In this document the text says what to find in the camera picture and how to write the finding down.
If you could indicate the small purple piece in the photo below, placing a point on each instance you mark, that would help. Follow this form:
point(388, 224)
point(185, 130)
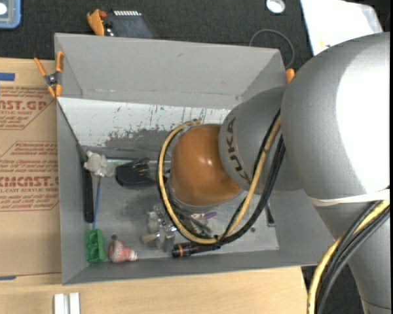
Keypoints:
point(211, 215)

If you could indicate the pink and white toy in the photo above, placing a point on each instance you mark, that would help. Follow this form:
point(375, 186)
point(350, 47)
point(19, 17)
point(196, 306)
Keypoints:
point(119, 252)

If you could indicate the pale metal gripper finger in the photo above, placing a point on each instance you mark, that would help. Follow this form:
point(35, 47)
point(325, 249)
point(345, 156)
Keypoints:
point(154, 219)
point(167, 239)

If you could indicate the brown cardboard board, red print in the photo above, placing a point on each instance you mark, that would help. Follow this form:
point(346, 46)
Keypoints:
point(26, 227)

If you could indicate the grey metal bin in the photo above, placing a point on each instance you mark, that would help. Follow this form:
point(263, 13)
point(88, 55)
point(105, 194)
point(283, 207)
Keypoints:
point(124, 67)

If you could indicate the black brush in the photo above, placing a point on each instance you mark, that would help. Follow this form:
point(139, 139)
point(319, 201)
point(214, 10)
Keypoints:
point(132, 175)

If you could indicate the black flat stick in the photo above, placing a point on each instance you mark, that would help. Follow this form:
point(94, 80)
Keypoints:
point(88, 198)

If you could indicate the white crumpled plastic object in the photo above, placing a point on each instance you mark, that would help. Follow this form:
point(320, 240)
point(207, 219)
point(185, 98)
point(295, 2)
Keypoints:
point(97, 163)

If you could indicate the thin blue stick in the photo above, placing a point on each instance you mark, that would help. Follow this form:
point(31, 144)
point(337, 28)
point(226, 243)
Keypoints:
point(96, 204)

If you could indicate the green block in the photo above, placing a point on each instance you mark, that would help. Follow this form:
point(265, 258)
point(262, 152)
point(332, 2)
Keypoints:
point(95, 245)

